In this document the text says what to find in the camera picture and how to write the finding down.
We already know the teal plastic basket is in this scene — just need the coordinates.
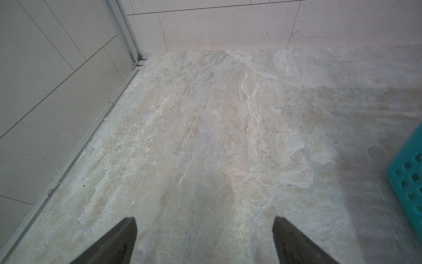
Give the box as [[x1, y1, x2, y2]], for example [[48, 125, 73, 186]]
[[386, 125, 422, 238]]

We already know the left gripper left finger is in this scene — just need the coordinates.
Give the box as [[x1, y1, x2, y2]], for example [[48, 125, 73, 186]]
[[71, 217, 137, 264]]

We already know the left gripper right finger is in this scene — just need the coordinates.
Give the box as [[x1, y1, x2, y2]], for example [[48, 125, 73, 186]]
[[272, 216, 337, 264]]

